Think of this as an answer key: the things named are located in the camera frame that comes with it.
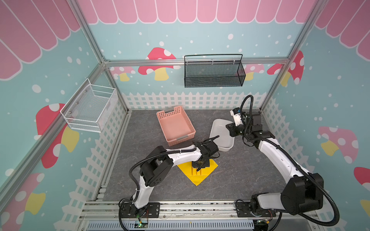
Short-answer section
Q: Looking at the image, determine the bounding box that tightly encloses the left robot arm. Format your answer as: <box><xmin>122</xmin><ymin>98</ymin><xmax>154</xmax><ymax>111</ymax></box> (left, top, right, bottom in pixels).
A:
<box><xmin>119</xmin><ymin>138</ymin><xmax>220</xmax><ymax>219</ymax></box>

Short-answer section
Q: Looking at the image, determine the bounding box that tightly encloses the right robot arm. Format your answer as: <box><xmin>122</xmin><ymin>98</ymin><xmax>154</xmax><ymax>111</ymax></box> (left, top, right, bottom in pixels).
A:
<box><xmin>226</xmin><ymin>95</ymin><xmax>340</xmax><ymax>227</ymax></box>

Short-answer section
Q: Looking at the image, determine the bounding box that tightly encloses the yellow paper napkin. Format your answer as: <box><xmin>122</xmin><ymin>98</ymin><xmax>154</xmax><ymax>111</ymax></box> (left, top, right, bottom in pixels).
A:
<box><xmin>178</xmin><ymin>160</ymin><xmax>218</xmax><ymax>186</ymax></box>

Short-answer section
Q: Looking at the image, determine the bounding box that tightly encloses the white plastic tray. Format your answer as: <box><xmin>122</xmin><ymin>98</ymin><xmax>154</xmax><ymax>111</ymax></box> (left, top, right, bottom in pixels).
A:
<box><xmin>210</xmin><ymin>119</ymin><xmax>235</xmax><ymax>152</ymax></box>

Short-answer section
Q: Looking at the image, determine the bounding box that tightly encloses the pink perforated basket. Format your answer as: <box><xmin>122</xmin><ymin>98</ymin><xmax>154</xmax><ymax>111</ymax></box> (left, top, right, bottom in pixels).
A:
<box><xmin>156</xmin><ymin>106</ymin><xmax>196</xmax><ymax>146</ymax></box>

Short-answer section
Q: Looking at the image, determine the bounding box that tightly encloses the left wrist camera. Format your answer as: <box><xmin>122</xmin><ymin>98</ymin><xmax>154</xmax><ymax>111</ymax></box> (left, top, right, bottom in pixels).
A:
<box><xmin>202</xmin><ymin>135</ymin><xmax>220</xmax><ymax>145</ymax></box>

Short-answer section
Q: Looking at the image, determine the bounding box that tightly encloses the black wire wall basket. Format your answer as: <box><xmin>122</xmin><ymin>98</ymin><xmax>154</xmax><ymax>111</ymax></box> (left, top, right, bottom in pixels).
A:
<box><xmin>184</xmin><ymin>54</ymin><xmax>246</xmax><ymax>88</ymax></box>

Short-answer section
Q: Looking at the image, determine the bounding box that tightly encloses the white wire wall basket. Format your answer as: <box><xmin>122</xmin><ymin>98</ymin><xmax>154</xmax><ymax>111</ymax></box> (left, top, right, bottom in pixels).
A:
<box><xmin>60</xmin><ymin>79</ymin><xmax>118</xmax><ymax>133</ymax></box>

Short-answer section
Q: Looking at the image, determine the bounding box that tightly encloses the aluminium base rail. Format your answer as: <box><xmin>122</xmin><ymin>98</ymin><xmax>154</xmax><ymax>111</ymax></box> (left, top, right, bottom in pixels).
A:
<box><xmin>77</xmin><ymin>200</ymin><xmax>321</xmax><ymax>231</ymax></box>

